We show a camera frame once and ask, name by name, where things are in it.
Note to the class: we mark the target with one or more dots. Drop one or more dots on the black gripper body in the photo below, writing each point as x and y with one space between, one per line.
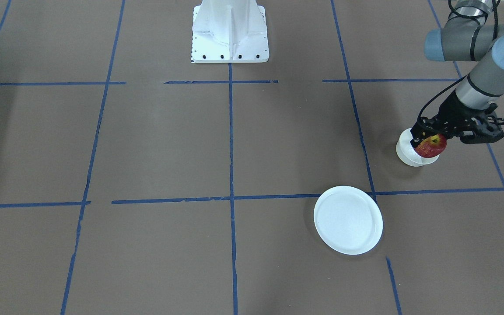
452 110

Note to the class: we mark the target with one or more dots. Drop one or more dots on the white plastic bowl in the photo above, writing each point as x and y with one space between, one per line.
407 154

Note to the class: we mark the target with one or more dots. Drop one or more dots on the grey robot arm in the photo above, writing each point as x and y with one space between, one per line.
467 37

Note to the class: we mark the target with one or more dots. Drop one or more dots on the red yellow apple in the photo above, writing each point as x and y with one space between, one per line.
432 146

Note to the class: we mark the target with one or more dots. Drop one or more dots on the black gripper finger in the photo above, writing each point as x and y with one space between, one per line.
418 135

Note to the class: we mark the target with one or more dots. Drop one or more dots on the white round plate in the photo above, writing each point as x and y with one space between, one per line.
348 220

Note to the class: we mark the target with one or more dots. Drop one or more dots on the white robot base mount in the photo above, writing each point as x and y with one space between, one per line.
229 31

